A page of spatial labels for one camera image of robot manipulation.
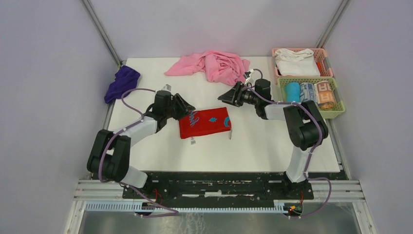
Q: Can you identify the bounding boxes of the pink plastic basket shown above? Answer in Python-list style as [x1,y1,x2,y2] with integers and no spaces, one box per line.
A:
[272,48,334,79]

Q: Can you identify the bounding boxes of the green plastic basket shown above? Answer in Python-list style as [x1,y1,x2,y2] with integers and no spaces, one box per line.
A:
[277,77,346,119]

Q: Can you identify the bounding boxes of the red blue patterned towel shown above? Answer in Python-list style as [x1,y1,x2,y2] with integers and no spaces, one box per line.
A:
[179,107,232,139]

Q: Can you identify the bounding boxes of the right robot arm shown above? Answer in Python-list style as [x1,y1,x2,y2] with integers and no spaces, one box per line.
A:
[218,79,328,199]

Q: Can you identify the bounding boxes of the white folded cloth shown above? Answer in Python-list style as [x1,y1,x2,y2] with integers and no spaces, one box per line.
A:
[274,48,320,77]

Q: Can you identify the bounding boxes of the purple crumpled cloth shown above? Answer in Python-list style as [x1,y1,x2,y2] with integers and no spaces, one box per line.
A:
[104,65,141,104]

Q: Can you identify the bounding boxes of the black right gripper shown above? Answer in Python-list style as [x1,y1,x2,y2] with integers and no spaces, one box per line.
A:
[218,81,260,108]

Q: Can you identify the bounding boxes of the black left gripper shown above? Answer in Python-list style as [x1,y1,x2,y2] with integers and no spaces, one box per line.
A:
[164,93,195,121]

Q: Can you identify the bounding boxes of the white slotted cable duct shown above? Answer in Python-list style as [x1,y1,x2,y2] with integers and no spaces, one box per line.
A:
[85,201,290,214]

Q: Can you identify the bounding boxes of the rolled light blue towel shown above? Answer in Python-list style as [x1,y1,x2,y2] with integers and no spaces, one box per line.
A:
[284,82,300,102]

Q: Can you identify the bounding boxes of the aluminium frame rails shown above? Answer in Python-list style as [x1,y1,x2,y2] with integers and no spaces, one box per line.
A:
[63,180,376,234]

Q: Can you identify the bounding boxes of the crumpled pink cloth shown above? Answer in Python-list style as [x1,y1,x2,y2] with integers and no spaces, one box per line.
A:
[164,50,250,86]

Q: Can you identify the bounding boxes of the orange item in pink basket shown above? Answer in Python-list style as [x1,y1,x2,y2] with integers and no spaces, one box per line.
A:
[316,62,322,74]

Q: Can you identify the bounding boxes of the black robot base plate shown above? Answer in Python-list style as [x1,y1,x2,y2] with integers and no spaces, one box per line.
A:
[140,171,314,208]

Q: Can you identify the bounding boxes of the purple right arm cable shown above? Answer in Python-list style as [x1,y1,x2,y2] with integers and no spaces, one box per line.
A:
[244,68,333,219]

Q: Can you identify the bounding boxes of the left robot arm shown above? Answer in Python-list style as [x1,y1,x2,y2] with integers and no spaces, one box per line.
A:
[86,90,196,198]

